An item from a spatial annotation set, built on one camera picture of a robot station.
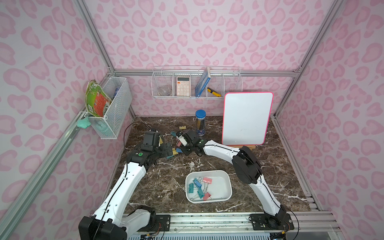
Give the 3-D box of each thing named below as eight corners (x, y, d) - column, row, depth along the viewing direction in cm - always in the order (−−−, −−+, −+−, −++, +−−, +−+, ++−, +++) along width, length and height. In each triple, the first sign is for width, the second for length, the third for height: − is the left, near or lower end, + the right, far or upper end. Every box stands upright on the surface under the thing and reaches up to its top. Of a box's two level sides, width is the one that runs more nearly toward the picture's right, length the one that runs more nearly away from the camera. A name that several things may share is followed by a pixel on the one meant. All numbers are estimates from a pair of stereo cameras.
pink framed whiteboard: (220, 149, 102) (228, 111, 75) (218, 131, 113) (224, 92, 86) (260, 149, 102) (283, 111, 75) (255, 131, 113) (273, 91, 85)
